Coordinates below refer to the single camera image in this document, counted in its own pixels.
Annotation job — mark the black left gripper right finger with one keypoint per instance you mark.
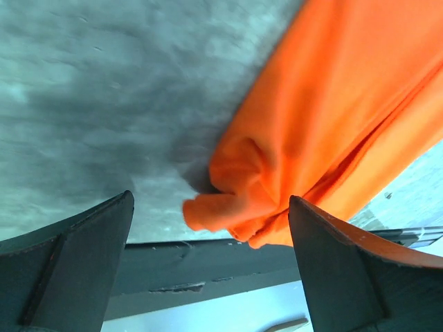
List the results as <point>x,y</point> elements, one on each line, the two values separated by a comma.
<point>356,281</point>

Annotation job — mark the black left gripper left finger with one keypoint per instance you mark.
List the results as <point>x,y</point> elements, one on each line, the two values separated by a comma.
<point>60,277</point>

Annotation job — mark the black base bar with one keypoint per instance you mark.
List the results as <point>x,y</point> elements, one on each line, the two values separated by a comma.
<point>188,266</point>

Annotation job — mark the aluminium rail frame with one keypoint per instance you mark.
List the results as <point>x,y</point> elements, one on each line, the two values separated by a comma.
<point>245,304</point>

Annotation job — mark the orange t shirt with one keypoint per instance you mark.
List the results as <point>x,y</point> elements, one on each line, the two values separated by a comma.
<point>351,96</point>

